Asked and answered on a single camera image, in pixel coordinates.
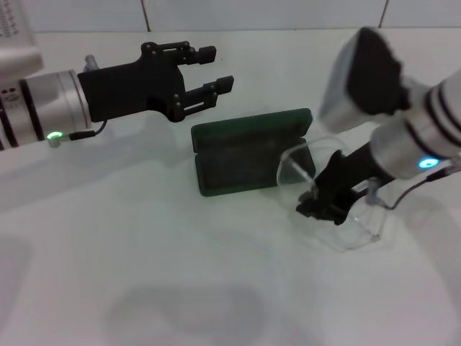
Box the green glasses case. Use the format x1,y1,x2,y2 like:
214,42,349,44
190,107,318,198

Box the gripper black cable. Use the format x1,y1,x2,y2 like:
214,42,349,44
366,164,461,214
48,120,109,147

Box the clear white glasses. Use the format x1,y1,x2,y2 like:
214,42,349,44
277,136,388,253

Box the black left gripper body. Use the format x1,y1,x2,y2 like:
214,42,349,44
77,42,188,123

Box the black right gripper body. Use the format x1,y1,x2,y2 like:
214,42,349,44
312,141,380,212

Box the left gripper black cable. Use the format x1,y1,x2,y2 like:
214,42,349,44
48,120,109,147

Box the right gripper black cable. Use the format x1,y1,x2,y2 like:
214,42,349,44
366,164,461,214

